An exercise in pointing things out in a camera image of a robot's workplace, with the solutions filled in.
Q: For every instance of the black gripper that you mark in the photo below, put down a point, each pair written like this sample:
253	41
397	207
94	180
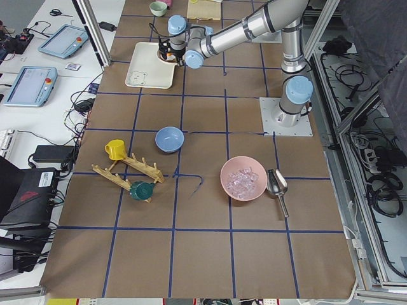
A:
175	54

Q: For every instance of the white round plate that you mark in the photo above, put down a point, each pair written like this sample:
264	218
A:
171	58

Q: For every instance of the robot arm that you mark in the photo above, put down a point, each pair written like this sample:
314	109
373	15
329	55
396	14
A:
191	44

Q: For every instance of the cream bear tray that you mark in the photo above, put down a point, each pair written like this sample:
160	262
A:
147	69

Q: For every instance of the light green bowl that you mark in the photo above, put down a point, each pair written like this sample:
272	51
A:
158	8

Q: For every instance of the wooden cutting board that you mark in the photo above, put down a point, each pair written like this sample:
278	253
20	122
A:
204	10

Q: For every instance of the black power adapter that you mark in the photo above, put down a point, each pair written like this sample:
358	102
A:
107	26

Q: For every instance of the blue bowl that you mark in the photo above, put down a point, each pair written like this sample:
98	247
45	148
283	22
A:
169	139

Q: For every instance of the small sticker card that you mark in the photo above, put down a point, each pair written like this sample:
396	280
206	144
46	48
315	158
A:
73	67

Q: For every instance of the upper teach pendant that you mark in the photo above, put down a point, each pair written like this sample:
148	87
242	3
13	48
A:
65	42

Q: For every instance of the teach pendant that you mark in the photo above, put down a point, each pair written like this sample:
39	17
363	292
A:
65	42
32	87

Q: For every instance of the yellow mug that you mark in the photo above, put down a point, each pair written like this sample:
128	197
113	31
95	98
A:
116	149

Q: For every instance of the black scissors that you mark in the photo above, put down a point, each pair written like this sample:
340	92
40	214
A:
57	12

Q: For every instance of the dark green mug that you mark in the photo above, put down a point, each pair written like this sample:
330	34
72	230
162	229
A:
141	190

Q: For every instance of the pink bowl with ice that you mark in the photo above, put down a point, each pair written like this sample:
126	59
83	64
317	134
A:
243	178

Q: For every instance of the lower teach pendant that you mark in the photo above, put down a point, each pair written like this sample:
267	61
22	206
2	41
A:
32	87

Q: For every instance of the black power brick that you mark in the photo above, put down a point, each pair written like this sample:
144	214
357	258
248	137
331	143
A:
52	154

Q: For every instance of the metal scoop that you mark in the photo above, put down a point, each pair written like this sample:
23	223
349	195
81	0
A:
277	187

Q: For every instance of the white keyboard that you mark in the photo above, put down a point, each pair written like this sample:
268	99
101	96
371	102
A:
8	138

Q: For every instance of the grey cloth cover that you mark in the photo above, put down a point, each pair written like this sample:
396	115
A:
378	29

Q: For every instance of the aluminium frame post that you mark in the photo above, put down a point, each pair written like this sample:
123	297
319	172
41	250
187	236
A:
87	18

